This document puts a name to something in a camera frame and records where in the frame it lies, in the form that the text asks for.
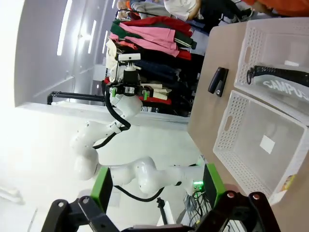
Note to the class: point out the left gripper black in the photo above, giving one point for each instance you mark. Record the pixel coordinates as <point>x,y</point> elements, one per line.
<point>131,78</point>

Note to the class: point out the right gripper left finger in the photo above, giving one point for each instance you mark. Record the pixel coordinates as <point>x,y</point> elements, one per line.
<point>101,188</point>

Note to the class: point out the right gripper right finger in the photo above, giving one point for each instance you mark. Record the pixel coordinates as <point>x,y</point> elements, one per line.
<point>236,212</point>

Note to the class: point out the black stapler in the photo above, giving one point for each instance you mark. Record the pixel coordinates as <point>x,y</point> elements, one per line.
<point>218,79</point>

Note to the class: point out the grey CAMPUS pencil case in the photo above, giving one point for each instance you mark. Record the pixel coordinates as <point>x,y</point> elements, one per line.
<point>285,72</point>

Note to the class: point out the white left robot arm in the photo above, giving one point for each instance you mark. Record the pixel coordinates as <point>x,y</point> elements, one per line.
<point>125,105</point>

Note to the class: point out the cream garment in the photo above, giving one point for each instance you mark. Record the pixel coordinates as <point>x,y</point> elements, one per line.
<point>112,55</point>

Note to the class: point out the navy garment stack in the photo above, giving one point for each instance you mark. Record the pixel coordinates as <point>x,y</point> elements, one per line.
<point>164,70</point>

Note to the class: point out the ceiling light strip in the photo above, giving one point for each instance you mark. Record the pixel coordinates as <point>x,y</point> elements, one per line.
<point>105,41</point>
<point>91,36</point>
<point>64,29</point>

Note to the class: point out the black metal boom pole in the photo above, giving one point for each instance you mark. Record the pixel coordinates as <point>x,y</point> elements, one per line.
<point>72,94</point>

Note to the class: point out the pink garment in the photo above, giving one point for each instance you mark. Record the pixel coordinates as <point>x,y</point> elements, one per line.
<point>149,36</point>

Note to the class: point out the yellow printed packet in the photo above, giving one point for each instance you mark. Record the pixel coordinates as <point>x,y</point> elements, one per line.
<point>289,182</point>

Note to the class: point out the black clamp stand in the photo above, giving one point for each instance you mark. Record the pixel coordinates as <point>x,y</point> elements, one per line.
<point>162,210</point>

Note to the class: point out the bright red garment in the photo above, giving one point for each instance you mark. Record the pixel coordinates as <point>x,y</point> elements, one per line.
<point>157,20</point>

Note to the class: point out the person in grey top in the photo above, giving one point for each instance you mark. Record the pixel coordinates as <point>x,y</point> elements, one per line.
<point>154,8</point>

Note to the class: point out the white perforated plastic basket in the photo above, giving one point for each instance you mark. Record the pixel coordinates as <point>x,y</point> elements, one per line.
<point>231,116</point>
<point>251,36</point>

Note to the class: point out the seated person dark trousers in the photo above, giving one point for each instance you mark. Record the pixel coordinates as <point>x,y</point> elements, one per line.
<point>181,7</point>

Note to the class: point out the person in orange hoodie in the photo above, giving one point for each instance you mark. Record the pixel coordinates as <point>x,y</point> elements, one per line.
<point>289,7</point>

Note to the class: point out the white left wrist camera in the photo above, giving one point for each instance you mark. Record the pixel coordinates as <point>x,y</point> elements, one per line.
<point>129,57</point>

